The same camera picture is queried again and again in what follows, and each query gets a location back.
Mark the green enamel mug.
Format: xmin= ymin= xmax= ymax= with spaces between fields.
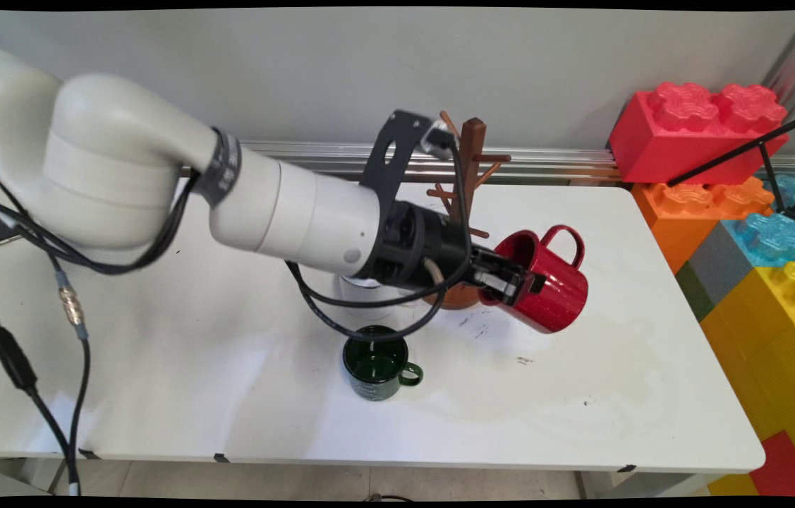
xmin=343 ymin=325 xmax=425 ymax=401

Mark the big blue building block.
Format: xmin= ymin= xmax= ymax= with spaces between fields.
xmin=722 ymin=174 xmax=795 ymax=268

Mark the black tripod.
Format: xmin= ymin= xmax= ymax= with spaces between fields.
xmin=667 ymin=104 xmax=795 ymax=227

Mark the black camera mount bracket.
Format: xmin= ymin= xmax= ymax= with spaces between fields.
xmin=358 ymin=109 xmax=433 ymax=212

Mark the white enamel mug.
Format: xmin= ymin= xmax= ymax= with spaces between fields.
xmin=338 ymin=275 xmax=398 ymax=296

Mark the big yellow building block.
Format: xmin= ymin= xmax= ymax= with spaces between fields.
xmin=700 ymin=262 xmax=795 ymax=496

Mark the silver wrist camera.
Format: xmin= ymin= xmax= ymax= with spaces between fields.
xmin=420 ymin=119 xmax=459 ymax=160

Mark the brown wooden mug tree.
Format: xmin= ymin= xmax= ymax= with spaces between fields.
xmin=424 ymin=111 xmax=513 ymax=310

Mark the red enamel mug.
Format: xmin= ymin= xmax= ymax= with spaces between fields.
xmin=480 ymin=224 xmax=590 ymax=334

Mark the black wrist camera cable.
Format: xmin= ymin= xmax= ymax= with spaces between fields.
xmin=288 ymin=141 xmax=474 ymax=309

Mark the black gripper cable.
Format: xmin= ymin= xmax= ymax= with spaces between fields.
xmin=0 ymin=169 xmax=449 ymax=344

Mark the big grey building block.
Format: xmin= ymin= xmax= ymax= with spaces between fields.
xmin=676 ymin=222 xmax=755 ymax=322

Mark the aluminium rail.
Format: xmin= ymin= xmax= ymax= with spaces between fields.
xmin=178 ymin=139 xmax=795 ymax=186

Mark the big red building block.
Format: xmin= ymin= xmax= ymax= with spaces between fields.
xmin=609 ymin=82 xmax=789 ymax=186

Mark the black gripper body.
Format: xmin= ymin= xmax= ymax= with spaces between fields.
xmin=358 ymin=201 xmax=494 ymax=291

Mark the black cable with adapter box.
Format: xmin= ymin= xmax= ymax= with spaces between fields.
xmin=0 ymin=275 xmax=79 ymax=496

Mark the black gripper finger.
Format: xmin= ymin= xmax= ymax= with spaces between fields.
xmin=476 ymin=268 xmax=546 ymax=306
xmin=471 ymin=247 xmax=528 ymax=273

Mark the black cable with metal connector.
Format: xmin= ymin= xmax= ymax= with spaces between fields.
xmin=0 ymin=180 xmax=92 ymax=496

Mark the small red block panel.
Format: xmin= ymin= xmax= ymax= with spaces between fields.
xmin=750 ymin=430 xmax=795 ymax=497

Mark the big orange building block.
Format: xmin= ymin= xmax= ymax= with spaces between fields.
xmin=631 ymin=176 xmax=775 ymax=274

